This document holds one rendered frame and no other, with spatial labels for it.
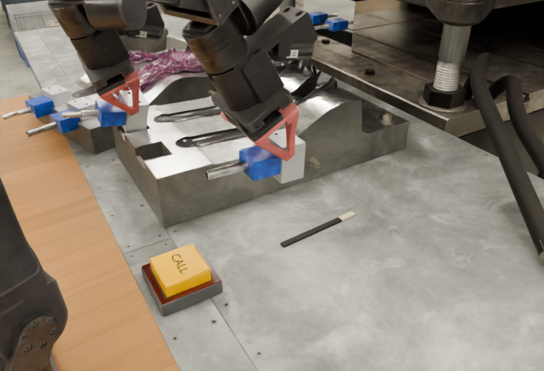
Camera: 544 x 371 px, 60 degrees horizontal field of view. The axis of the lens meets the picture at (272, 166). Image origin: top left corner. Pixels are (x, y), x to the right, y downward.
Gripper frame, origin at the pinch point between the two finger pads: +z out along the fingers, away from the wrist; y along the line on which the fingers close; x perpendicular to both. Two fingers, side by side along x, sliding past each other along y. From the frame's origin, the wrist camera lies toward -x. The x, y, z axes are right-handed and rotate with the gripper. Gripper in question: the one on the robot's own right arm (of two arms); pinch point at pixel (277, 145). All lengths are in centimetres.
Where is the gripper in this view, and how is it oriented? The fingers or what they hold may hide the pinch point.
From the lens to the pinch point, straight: 63.0
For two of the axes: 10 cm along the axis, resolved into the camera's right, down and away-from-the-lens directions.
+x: -7.6, 6.3, -1.6
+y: -5.2, -4.3, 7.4
